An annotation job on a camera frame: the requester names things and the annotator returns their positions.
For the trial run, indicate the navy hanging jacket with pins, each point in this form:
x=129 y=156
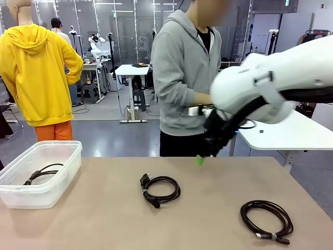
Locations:
x=312 y=37

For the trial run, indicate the white side table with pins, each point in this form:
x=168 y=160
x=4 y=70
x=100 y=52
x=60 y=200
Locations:
x=286 y=138

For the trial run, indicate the person's right hand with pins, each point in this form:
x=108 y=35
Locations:
x=203 y=98

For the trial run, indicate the grey step stool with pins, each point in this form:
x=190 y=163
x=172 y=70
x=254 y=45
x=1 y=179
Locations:
x=89 y=92

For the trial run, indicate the wooden shoe rack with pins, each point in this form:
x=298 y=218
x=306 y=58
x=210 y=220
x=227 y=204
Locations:
x=232 y=60

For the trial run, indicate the background workbench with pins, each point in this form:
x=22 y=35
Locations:
x=91 y=66

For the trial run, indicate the person's right forearm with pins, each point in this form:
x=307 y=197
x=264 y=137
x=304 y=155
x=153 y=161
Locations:
x=182 y=97

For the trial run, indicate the black tripod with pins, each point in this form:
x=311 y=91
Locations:
x=112 y=52

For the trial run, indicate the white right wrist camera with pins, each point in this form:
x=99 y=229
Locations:
x=193 y=111

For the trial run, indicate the black clothes rack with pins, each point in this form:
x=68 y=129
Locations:
x=318 y=31

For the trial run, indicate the background person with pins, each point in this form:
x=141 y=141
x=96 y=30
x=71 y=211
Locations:
x=56 y=23

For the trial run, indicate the beige mannequin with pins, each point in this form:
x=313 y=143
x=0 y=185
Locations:
x=20 y=11

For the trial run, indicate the black stool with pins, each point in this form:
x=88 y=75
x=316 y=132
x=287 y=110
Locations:
x=139 y=97

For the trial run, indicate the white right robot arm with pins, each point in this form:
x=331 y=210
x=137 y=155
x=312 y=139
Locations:
x=286 y=67

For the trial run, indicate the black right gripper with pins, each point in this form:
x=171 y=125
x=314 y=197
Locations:
x=218 y=132

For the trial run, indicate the black and yellow tool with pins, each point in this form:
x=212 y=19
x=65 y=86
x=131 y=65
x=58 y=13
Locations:
x=140 y=65

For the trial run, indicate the person in grey hoodie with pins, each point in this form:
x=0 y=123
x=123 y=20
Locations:
x=179 y=65

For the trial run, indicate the yellow hoodie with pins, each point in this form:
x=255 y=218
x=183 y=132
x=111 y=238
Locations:
x=36 y=78

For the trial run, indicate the camera on black stand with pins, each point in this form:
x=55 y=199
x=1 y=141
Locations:
x=72 y=30

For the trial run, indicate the clear plastic storage container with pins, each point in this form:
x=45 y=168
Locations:
x=39 y=195

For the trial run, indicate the white background desk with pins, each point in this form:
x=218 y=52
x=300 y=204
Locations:
x=130 y=69

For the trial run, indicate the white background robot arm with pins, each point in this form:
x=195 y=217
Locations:
x=96 y=44

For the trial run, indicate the black pole with white top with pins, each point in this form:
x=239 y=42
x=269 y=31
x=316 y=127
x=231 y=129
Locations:
x=272 y=44

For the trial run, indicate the orange pants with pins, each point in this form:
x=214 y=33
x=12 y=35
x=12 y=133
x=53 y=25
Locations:
x=54 y=131

